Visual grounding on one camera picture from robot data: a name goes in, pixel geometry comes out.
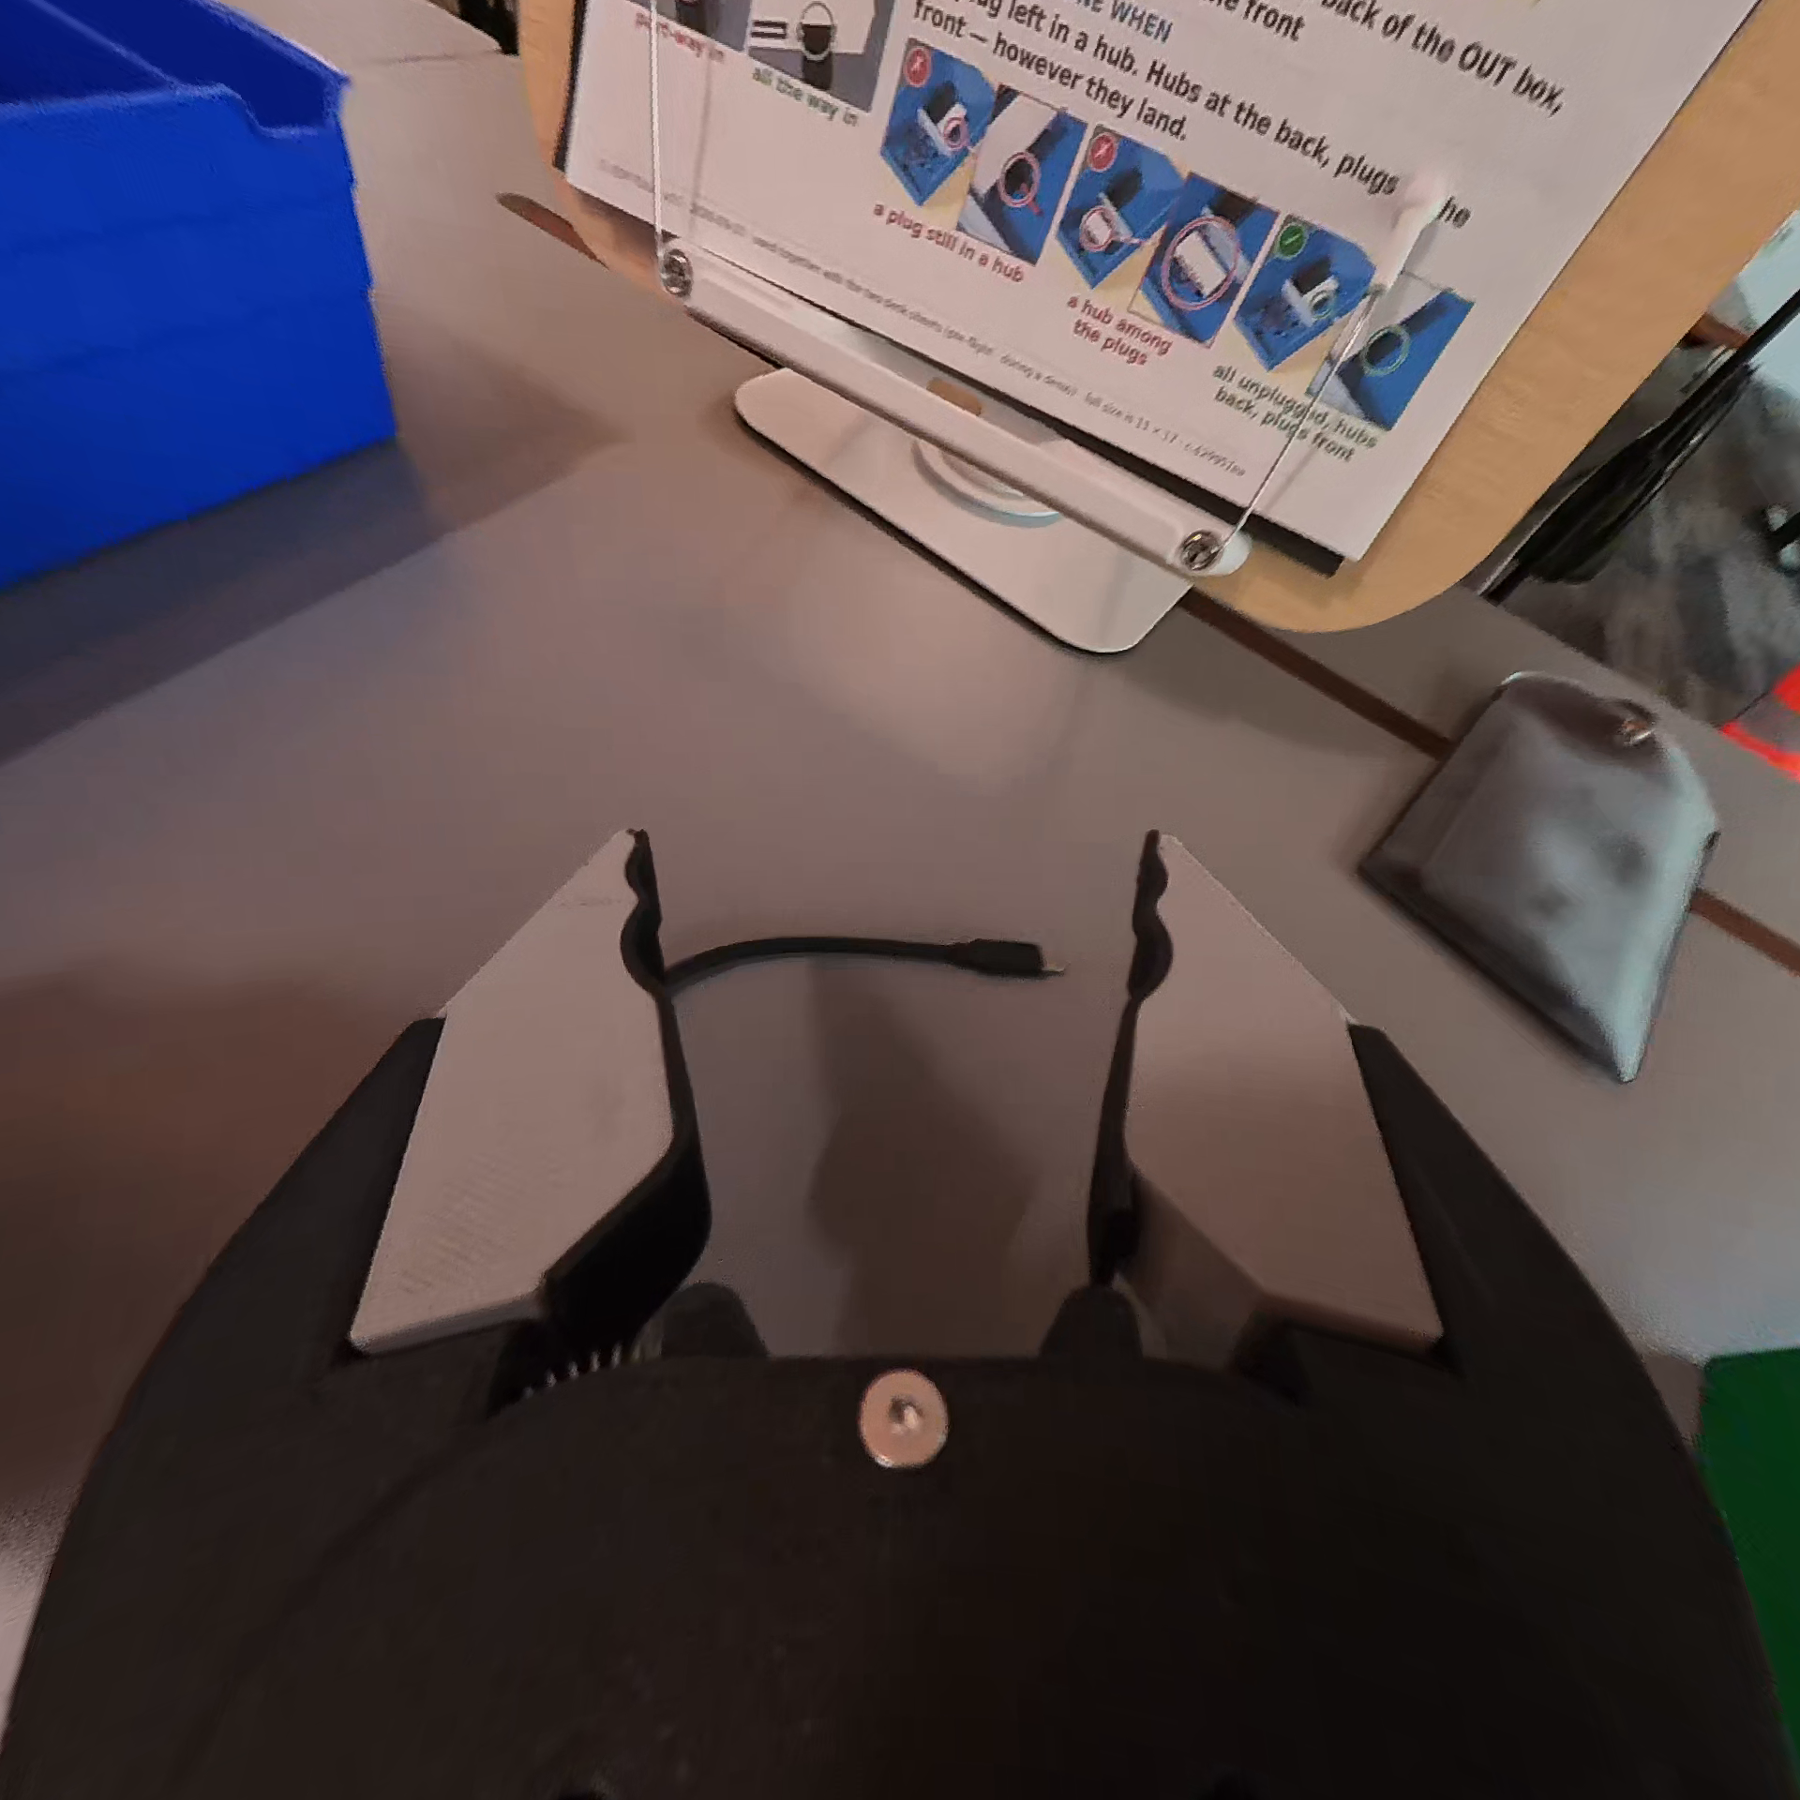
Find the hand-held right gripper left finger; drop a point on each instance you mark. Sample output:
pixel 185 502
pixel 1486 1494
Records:
pixel 521 1137

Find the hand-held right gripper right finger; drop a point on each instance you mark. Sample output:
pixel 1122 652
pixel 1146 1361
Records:
pixel 1264 1137

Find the green storage bin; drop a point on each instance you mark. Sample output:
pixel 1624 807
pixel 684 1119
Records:
pixel 1757 1477

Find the blue storage bin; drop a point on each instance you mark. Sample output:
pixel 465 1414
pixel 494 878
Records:
pixel 182 308

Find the orange traffic cone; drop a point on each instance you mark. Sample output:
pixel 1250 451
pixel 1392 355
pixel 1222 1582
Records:
pixel 1775 738

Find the white stand base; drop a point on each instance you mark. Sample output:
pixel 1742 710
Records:
pixel 873 451

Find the wooden stand board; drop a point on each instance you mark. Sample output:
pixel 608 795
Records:
pixel 1588 422

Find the black chair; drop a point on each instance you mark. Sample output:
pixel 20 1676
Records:
pixel 1647 451

